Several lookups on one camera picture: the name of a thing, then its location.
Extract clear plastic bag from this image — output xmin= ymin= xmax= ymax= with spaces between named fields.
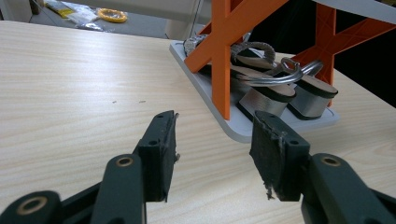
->
xmin=43 ymin=0 xmax=106 ymax=32

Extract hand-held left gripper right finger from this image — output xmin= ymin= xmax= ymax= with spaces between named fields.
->
xmin=248 ymin=110 xmax=312 ymax=202

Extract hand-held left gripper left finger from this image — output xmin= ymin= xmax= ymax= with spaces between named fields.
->
xmin=134 ymin=110 xmax=181 ymax=203

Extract black rhinestone strap sandal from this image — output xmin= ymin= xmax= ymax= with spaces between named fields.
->
xmin=232 ymin=41 xmax=340 ymax=121
xmin=183 ymin=34 xmax=304 ymax=123

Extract white shoe rack orange supports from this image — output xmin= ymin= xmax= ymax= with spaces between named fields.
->
xmin=169 ymin=0 xmax=396 ymax=145

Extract yellow ring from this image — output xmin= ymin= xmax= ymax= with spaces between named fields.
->
xmin=96 ymin=7 xmax=129 ymax=24

